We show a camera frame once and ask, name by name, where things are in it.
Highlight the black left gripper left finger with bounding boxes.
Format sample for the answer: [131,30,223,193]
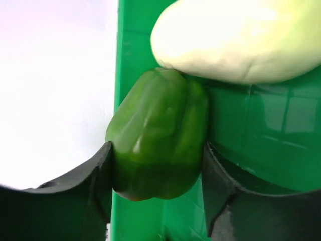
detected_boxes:
[1,142,112,240]

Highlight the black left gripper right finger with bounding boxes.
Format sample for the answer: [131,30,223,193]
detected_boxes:
[202,142,320,240]

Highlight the green bell pepper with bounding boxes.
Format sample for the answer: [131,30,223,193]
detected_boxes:
[105,68,209,201]

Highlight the green plastic tray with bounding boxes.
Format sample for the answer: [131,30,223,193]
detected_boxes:
[109,0,321,241]

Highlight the white radish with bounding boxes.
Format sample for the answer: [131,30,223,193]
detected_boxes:
[150,1,320,84]

